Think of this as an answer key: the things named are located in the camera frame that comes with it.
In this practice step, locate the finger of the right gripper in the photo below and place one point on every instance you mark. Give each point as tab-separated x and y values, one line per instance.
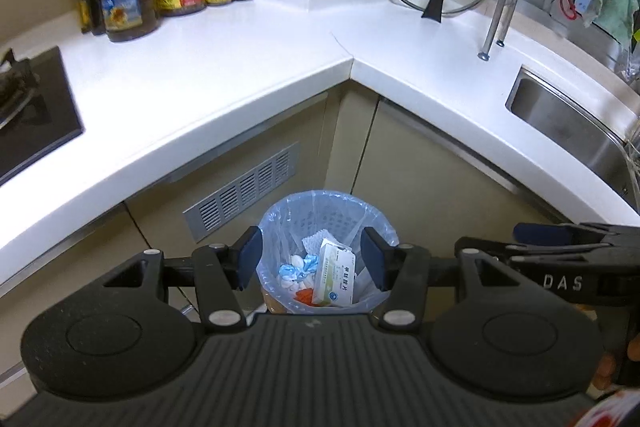
501	251
547	235

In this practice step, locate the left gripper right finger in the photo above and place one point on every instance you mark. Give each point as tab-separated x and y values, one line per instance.
400	271

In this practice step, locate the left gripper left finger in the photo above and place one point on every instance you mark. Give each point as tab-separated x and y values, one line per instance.
219	270

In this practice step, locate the green white medicine box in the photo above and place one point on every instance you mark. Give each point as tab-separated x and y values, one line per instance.
335	278

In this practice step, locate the orange mesh net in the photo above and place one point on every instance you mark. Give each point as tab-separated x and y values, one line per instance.
305	296

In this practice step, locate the white foam fruit net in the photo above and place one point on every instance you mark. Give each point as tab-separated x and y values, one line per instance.
312	243

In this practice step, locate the white paper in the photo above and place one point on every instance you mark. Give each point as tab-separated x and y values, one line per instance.
294	284

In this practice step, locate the blue lined trash basket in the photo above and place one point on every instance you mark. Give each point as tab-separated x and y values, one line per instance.
299	215

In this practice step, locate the grey cabinet vent grille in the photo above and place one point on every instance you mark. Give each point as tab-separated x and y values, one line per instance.
217	209

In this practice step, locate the round wooden stool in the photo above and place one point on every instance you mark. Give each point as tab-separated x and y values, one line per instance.
272	304

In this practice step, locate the stainless steel sink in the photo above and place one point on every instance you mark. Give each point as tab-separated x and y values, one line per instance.
578	132

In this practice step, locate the yellow green hanging tool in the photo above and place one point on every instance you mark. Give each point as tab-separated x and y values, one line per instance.
636	34

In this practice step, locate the black gas stove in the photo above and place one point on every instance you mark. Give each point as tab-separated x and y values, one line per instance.
38	110

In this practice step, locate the green dish cloth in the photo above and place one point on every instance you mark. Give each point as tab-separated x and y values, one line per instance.
616	17

